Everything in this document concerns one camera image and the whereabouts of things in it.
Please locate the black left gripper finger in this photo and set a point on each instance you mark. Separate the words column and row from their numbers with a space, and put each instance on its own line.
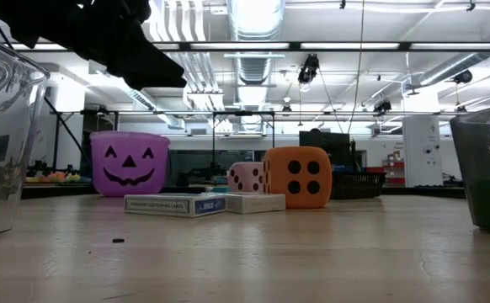
column 140, row 59
column 152, row 83

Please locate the blue playing card box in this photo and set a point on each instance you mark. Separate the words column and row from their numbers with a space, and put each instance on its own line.
column 173, row 205

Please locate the pink foam die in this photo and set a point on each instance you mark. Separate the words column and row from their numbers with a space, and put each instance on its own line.
column 245, row 174

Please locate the white playing card box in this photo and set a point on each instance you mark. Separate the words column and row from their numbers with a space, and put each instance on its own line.
column 253, row 203

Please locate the orange foam die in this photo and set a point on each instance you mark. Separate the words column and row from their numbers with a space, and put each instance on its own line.
column 299, row 157

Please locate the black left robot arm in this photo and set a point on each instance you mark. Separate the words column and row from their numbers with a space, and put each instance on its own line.
column 38, row 17

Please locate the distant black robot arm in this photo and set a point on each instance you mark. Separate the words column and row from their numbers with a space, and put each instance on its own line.
column 211, row 168

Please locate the purple jack-o-lantern bucket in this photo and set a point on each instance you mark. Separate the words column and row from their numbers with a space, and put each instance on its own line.
column 129, row 145

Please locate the colourful toy pile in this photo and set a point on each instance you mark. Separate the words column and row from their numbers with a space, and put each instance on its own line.
column 57, row 177

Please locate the black monitor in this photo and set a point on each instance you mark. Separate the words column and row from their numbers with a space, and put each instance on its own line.
column 333, row 141

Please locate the black mesh basket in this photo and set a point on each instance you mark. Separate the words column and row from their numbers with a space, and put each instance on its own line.
column 358, row 185

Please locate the black ceiling fixture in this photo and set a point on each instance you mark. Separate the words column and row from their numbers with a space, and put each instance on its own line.
column 382, row 106

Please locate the red storage shelf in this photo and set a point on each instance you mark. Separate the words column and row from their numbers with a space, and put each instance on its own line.
column 396, row 181

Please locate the white pillar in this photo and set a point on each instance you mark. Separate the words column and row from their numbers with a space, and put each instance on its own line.
column 422, row 168

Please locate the black ceiling spotlight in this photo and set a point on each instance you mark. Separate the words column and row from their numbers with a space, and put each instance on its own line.
column 464, row 76

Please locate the grey plastic bin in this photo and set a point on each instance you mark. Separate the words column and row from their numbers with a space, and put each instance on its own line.
column 466, row 160

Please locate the distant black metal frame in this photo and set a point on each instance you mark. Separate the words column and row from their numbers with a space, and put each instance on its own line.
column 243, row 113

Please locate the silver ventilation duct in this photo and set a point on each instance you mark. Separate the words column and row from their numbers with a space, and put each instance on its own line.
column 255, row 69

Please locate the black aluminium table frame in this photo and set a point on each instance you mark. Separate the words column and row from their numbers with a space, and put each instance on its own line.
column 60, row 191

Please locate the black hanging ceiling camera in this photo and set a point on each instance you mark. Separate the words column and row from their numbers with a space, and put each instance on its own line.
column 309, row 67

